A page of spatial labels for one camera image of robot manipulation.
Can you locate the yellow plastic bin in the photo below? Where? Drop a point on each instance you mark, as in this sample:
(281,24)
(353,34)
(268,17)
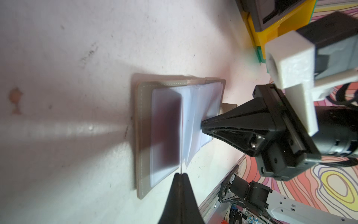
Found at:
(294,20)

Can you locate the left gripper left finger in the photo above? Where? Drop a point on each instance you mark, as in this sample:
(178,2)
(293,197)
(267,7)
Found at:
(172,210)

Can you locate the green plastic bin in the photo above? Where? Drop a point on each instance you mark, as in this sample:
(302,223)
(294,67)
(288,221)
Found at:
(259,54)

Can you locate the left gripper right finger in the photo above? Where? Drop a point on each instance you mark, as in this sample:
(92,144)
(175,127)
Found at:
(190,213)

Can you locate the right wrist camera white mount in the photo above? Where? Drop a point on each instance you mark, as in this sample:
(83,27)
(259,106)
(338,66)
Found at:
(309,62)

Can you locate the black plastic bin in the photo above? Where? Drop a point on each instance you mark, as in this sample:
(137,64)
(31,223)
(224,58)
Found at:
(265,13)

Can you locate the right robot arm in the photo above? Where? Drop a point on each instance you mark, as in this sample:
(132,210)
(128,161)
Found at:
(326,193)

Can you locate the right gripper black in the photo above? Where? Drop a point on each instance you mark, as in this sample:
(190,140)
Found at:
(267,128)

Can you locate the grey card holder wallet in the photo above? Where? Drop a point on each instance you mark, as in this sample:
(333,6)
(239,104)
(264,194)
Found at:
(168,114)

